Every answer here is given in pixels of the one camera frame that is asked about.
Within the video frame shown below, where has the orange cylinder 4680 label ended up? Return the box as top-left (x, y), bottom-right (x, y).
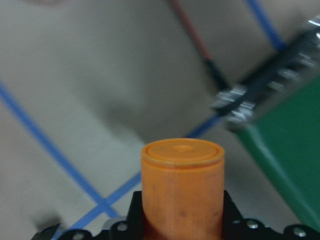
top-left (141, 138), bottom-right (225, 240)

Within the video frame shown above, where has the green conveyor belt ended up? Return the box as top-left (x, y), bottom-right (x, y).
top-left (212, 16), bottom-right (320, 229)

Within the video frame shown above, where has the red black power cable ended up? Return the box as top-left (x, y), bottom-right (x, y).
top-left (167, 0), bottom-right (231, 93)

